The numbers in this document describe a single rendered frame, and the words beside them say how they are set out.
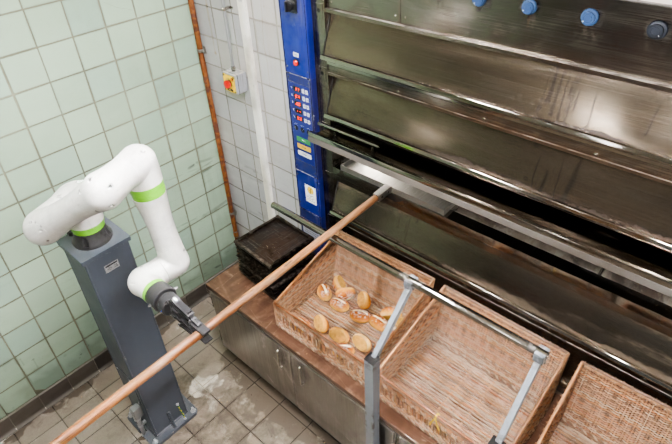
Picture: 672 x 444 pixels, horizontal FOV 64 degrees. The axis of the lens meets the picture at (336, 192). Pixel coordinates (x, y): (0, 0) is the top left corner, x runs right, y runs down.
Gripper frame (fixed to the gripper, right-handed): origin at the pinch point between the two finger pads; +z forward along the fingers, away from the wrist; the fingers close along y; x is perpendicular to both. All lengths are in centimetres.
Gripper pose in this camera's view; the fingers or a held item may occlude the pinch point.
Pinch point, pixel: (201, 331)
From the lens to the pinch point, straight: 183.6
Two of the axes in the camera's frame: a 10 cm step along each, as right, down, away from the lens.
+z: 7.4, 3.7, -5.7
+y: 0.4, 8.1, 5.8
